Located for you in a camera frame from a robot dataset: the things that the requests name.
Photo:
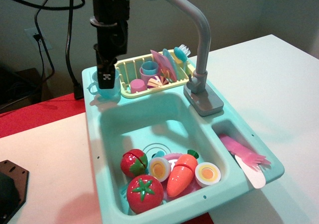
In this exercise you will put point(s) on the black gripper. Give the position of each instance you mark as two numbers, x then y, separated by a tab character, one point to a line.
112	41

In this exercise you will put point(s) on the light blue toy cup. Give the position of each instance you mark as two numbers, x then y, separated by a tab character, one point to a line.
105	93

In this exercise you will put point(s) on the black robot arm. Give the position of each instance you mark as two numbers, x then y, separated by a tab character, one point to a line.
110	20

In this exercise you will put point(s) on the pink upside-down cup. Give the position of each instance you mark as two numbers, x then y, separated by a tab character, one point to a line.
137	85

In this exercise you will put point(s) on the purple cup in rack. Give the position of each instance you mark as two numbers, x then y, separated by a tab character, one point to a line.
146	78

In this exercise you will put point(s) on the blue cup in rack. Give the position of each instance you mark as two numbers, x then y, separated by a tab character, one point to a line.
150	68

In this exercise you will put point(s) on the teal toy sink unit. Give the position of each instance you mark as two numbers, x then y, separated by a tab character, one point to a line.
165	121

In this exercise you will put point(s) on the yellow dish rack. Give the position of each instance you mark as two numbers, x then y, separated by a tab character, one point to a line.
129	69

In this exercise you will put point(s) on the striped toy shell food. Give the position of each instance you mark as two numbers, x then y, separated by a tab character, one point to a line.
157	81

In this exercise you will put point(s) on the pink toy plate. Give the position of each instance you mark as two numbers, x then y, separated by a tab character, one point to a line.
162	62

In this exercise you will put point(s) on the blue toy plate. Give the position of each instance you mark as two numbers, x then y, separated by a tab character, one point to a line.
171	60

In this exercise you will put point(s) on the red cloth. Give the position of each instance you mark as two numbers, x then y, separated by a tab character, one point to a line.
39	114

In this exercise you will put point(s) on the teal dish brush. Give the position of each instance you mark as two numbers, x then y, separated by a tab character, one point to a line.
182	52

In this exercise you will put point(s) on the dark box on floor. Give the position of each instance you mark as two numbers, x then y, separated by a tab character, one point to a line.
21	88

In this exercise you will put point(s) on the toy strawberry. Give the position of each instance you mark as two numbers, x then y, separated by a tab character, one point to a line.
134	163

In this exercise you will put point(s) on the grey toy faucet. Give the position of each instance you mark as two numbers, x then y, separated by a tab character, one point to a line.
202	97

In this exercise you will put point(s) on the left toy egg half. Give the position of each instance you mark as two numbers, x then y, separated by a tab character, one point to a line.
159	168

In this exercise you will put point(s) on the toy egg half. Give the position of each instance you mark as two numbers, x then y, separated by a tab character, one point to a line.
207	174
159	168

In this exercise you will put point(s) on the toy carrot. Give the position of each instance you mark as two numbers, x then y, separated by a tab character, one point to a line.
182	173

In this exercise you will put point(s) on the toy tomato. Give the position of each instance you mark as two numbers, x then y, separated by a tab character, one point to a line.
144	192

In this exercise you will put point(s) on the right toy egg half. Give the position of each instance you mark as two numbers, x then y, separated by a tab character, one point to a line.
207	174

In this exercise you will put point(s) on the pink toy fork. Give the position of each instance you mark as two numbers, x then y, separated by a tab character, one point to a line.
248	156

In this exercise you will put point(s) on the white toy knife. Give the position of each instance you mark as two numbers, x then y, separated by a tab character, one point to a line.
253	174

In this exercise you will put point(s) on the white wall outlet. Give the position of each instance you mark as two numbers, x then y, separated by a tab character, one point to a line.
34	37

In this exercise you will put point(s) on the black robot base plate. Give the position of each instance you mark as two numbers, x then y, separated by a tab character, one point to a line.
13	189

